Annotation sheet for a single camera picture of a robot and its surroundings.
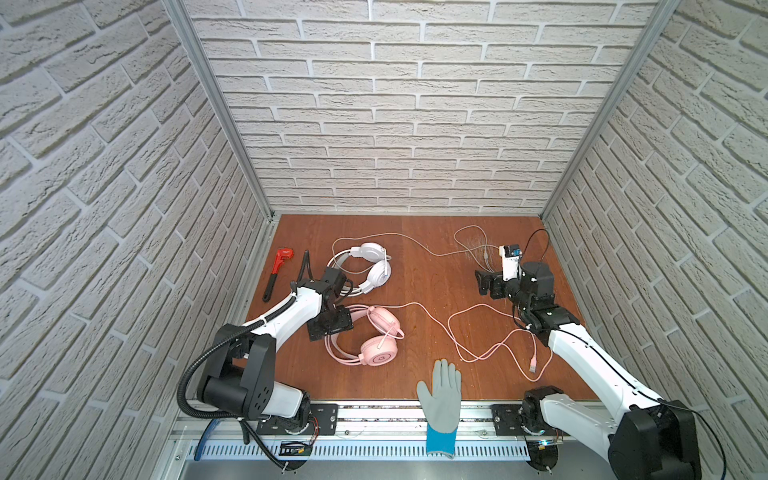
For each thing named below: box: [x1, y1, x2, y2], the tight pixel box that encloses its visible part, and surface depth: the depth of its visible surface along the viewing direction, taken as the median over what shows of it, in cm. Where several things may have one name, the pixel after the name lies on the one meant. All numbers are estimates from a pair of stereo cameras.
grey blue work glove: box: [416, 359, 462, 459], surface depth 77 cm
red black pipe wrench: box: [262, 247, 295, 302], surface depth 107 cm
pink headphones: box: [325, 305, 405, 367], surface depth 83 cm
